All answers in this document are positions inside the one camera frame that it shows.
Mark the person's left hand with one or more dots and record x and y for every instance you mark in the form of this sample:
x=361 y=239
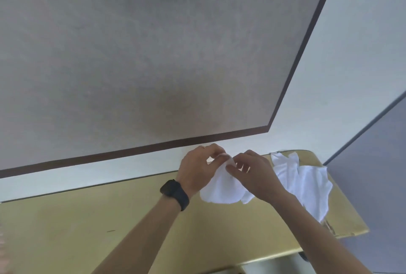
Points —
x=193 y=172

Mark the person's right hand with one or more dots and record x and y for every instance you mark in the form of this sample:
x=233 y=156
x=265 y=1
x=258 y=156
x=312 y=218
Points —
x=258 y=178

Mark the person's right thumb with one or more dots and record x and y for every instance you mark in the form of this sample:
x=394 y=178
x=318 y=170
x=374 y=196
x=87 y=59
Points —
x=235 y=173

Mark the person's left thumb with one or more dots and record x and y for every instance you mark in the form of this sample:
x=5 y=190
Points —
x=222 y=158

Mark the white cloth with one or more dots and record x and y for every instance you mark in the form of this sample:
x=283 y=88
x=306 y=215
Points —
x=222 y=191

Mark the person's right forearm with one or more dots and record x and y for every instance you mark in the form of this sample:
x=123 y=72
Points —
x=314 y=235

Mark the person's left forearm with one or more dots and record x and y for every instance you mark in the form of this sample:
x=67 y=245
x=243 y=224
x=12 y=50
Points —
x=142 y=239

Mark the black wrist watch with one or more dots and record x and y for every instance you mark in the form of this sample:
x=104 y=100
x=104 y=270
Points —
x=176 y=193

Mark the heap of white cloths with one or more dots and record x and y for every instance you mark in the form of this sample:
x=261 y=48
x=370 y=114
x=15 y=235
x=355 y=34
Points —
x=306 y=185

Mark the yellow wooden table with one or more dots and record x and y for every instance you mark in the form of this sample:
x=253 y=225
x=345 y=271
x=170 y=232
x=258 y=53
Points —
x=69 y=223

